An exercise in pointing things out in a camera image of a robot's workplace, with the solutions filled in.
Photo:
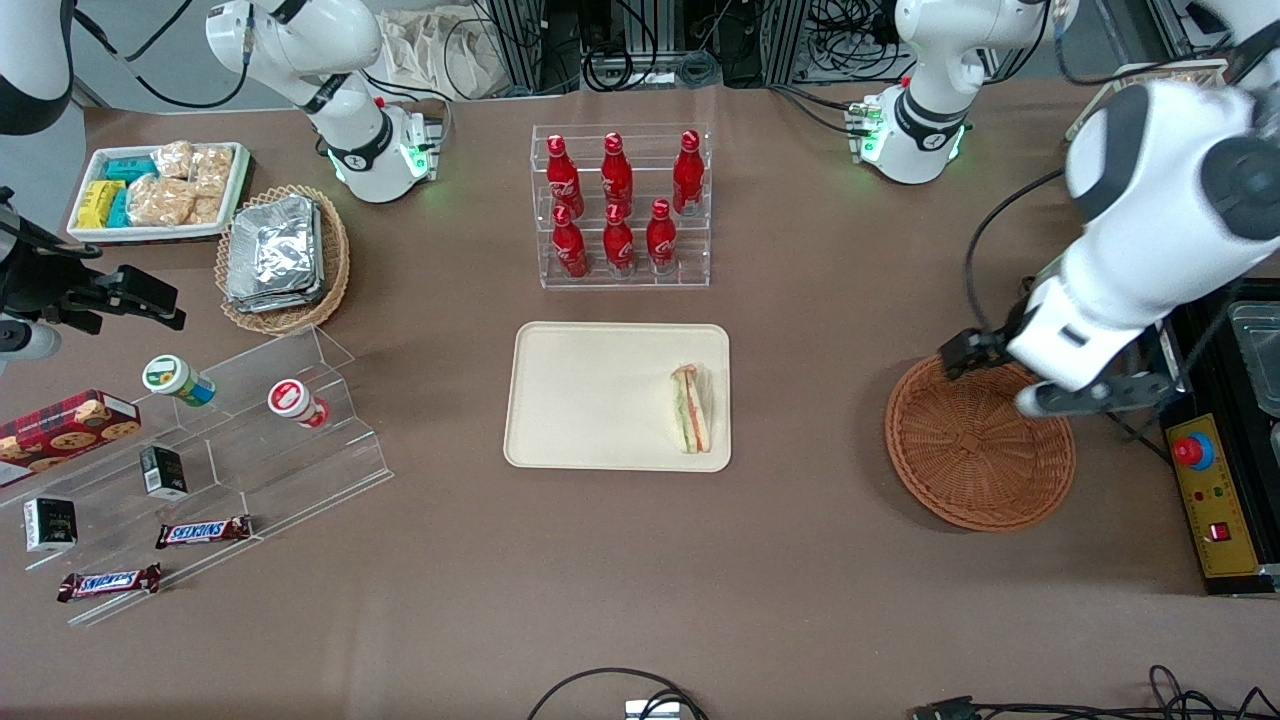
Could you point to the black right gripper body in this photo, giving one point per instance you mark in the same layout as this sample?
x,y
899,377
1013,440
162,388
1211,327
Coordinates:
x,y
52,286

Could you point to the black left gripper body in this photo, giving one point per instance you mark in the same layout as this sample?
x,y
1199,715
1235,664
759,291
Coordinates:
x,y
984,349

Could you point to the triangle sandwich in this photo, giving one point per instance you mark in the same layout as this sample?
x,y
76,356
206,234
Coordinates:
x,y
692,410

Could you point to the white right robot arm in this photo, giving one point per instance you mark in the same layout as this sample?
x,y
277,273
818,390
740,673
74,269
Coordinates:
x,y
350,140

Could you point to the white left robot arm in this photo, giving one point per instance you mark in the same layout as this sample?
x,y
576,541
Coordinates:
x,y
1150,250

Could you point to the white rectangular snack tray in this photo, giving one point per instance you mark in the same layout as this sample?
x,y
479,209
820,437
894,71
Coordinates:
x,y
150,234

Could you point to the round brown wicker basket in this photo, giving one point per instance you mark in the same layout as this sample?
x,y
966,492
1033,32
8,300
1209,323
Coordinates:
x,y
960,470

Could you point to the tan oval wicker basket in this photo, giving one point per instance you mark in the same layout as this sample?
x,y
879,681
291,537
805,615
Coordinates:
x,y
336,270

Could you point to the beige plastic tray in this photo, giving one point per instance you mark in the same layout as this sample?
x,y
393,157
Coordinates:
x,y
590,400

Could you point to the green lidded cup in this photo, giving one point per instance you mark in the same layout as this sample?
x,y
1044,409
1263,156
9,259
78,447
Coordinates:
x,y
175,378

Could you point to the teal snack pack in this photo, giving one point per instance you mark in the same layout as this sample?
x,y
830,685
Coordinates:
x,y
128,169
119,210

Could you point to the clear bag of puffed snacks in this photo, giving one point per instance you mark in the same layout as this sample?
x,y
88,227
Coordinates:
x,y
213,168
172,158
206,209
160,201

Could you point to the yellow snack pack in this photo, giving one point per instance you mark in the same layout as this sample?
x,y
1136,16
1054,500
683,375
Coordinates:
x,y
97,204

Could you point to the silver foil packet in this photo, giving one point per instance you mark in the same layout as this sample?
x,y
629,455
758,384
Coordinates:
x,y
272,245
318,280

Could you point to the red cookie box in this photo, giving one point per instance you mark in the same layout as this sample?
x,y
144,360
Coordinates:
x,y
60,430

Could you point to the small black box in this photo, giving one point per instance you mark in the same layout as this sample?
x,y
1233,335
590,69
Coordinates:
x,y
163,472

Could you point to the red lidded cup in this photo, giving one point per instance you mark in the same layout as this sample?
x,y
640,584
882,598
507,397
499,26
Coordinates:
x,y
293,400

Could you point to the clear acrylic stepped shelf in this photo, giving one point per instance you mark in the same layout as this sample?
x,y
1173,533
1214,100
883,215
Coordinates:
x,y
300,470

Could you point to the red emergency stop button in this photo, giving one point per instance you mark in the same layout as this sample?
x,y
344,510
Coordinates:
x,y
1192,451

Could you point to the brown snickers bar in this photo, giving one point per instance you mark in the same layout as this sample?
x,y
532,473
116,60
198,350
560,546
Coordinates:
x,y
110,582
205,532

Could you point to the black and white box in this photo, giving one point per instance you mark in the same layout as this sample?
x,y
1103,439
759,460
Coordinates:
x,y
50,525

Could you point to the clear plastic container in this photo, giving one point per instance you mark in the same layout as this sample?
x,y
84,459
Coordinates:
x,y
1260,350

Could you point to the black machine with yellow panel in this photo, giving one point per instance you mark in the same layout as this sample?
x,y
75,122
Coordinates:
x,y
1230,480

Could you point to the clear acrylic bottle rack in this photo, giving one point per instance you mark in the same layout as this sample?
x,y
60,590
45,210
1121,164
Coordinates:
x,y
692,282

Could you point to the red cola bottle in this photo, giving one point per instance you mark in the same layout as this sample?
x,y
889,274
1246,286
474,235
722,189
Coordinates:
x,y
661,240
619,245
688,175
563,180
617,175
570,250

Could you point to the cream cloth bag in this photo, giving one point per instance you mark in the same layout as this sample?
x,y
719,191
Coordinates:
x,y
440,50

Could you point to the silver metal device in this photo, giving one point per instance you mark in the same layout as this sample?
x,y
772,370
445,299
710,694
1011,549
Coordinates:
x,y
652,711

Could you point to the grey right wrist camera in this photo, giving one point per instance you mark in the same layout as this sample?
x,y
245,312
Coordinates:
x,y
28,340

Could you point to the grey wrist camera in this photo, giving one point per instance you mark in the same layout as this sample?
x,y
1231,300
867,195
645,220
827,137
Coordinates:
x,y
1090,396
28,340

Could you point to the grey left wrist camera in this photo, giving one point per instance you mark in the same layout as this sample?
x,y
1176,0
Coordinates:
x,y
1090,396

